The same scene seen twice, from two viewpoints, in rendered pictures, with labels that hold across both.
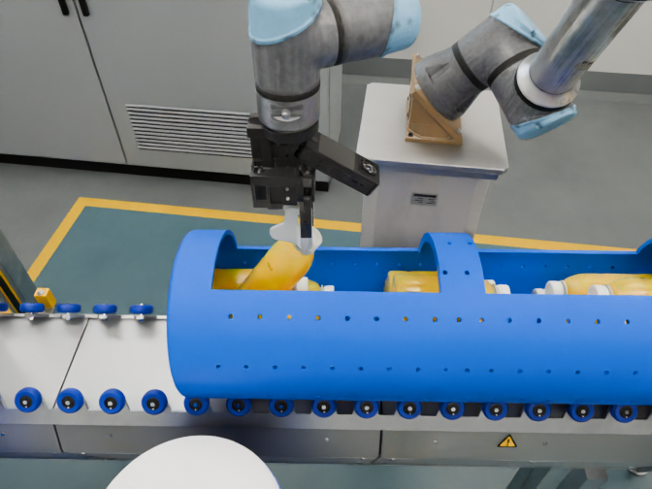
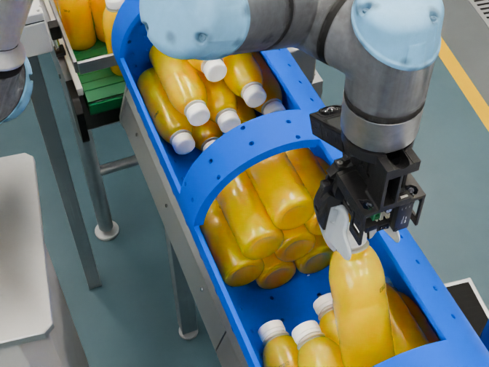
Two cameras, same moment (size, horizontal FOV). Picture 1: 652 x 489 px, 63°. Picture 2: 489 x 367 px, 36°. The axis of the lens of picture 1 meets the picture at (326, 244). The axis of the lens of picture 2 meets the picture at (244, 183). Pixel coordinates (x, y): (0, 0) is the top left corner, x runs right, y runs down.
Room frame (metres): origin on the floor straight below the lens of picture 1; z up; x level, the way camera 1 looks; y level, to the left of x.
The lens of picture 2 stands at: (0.88, 0.46, 2.00)
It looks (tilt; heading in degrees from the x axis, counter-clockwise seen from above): 50 degrees down; 247
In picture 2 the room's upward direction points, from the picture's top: straight up
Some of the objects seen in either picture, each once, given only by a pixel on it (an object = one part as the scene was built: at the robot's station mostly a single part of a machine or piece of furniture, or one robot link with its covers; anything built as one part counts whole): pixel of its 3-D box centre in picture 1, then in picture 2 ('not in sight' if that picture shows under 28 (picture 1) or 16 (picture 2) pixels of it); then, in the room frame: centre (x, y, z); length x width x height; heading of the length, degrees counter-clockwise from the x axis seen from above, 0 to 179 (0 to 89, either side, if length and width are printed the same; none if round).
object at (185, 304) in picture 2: (538, 462); (181, 274); (0.62, -0.60, 0.31); 0.06 x 0.06 x 0.63; 89
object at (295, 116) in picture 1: (288, 105); (383, 112); (0.56, 0.04, 1.50); 0.08 x 0.08 x 0.05
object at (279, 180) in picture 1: (285, 159); (375, 173); (0.56, 0.05, 1.42); 0.09 x 0.08 x 0.12; 89
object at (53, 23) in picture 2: not in sight; (56, 38); (0.76, -0.90, 0.94); 0.03 x 0.02 x 0.08; 89
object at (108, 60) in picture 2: not in sight; (170, 44); (0.54, -0.75, 0.96); 0.40 x 0.01 x 0.03; 179
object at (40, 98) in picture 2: not in sight; (64, 180); (0.83, -0.88, 0.50); 0.04 x 0.04 x 1.00; 89
